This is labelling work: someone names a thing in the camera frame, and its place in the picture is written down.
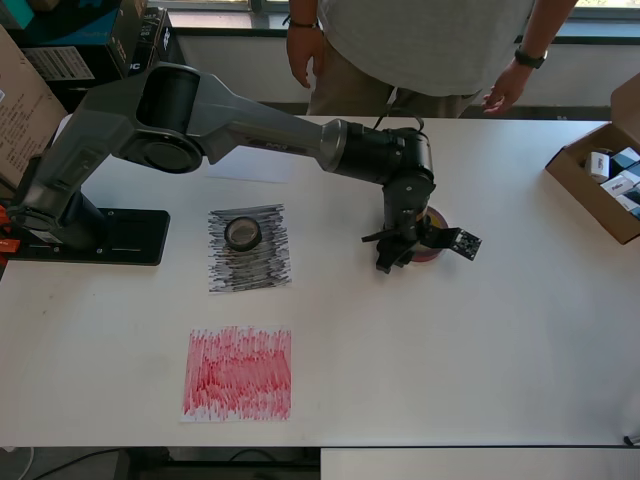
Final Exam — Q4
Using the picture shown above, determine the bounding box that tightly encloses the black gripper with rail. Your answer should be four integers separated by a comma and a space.
362, 222, 426, 274

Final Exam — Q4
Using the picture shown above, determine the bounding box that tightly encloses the red tape roll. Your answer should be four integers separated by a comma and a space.
412, 204, 450, 265

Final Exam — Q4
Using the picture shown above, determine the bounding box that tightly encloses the black tape roll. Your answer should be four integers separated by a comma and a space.
223, 216, 264, 253

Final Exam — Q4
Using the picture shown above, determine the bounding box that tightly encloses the person's left forearm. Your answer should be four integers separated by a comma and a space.
517, 0, 581, 54

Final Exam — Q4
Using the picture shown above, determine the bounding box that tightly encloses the person's right forearm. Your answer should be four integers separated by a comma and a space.
287, 0, 321, 24

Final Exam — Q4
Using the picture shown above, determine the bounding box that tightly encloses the person's left hand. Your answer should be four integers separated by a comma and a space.
480, 62, 532, 117

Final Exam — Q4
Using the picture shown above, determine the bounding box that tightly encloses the person's right hand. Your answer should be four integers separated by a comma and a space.
287, 24, 326, 90

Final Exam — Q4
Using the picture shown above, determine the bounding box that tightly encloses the black scribbled paper sheet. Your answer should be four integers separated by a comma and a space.
207, 202, 294, 296

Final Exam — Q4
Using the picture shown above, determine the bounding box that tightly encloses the blank white paper sheet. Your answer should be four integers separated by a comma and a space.
204, 158, 295, 185

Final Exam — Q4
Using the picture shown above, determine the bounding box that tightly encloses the open cardboard box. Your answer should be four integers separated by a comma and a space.
544, 73, 640, 246

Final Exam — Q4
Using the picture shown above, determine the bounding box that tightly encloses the red scribbled paper sheet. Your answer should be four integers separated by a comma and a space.
179, 325, 294, 424

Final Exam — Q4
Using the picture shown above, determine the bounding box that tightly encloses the person torso grey t-shirt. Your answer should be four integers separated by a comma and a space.
304, 0, 539, 119

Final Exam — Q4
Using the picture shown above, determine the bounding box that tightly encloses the white small product box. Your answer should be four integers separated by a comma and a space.
615, 192, 640, 220
599, 171, 635, 200
584, 151, 612, 184

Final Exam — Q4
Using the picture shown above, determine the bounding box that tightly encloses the black wristwatch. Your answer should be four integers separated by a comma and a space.
513, 45, 549, 69

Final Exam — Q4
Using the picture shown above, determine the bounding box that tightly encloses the dark blue small box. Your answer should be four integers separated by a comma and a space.
610, 147, 640, 174

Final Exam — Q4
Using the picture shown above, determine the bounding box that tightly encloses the black AOC carton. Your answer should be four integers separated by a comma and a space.
124, 5, 201, 71

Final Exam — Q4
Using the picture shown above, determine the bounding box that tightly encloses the black teal carton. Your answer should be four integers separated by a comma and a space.
14, 0, 150, 92

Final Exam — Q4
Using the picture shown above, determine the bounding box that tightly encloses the plain brown cardboard box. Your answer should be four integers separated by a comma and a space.
0, 24, 69, 186

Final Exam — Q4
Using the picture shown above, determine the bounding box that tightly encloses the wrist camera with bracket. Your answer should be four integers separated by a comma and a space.
424, 219, 484, 262

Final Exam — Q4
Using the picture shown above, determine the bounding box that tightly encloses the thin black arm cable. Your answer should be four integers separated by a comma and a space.
373, 110, 425, 134

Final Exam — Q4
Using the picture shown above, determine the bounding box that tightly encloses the black floor cable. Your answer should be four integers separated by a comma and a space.
29, 447, 127, 480
219, 447, 306, 464

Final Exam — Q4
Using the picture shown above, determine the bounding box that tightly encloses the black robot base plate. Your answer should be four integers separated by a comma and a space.
12, 208, 171, 267

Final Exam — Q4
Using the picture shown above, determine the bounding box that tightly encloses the white floor cable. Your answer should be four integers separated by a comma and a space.
0, 443, 36, 480

